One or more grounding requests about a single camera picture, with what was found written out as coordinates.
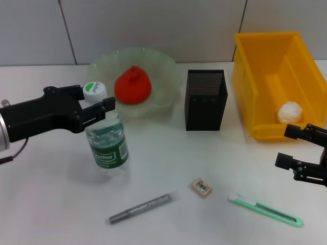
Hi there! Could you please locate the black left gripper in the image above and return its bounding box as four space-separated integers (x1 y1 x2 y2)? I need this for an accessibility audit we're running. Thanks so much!
0 84 116 142

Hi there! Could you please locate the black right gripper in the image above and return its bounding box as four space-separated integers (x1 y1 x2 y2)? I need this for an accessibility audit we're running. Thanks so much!
274 123 327 185

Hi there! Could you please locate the white paper ball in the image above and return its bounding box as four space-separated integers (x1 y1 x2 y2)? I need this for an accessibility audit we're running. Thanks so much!
277 101 304 124

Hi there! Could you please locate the clear water bottle green label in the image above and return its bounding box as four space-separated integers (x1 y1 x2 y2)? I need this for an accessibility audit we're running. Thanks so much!
82 81 130 177

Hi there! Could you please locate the red tomato-shaped object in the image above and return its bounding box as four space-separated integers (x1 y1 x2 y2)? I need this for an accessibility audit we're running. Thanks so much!
113 65 152 105

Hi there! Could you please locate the mint green utility knife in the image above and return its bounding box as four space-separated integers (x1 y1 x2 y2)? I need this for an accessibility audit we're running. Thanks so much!
227 192 305 228

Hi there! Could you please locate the beige eraser with barcode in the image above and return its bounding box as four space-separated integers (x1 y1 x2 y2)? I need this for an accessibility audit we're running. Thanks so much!
191 177 213 198

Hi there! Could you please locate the grey marker pen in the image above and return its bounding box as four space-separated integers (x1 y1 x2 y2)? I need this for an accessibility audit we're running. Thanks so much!
108 191 180 225

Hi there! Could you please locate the green glass fruit bowl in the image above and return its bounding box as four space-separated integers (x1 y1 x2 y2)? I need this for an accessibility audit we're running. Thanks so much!
86 46 184 118

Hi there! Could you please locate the black mesh pen holder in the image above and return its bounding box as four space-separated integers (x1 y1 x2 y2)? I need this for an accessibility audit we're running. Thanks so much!
184 69 228 132

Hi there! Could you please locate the yellow plastic bin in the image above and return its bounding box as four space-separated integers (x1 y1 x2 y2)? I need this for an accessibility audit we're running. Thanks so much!
231 31 327 142

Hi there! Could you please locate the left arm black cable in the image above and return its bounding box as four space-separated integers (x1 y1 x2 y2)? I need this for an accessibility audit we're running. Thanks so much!
0 137 29 164

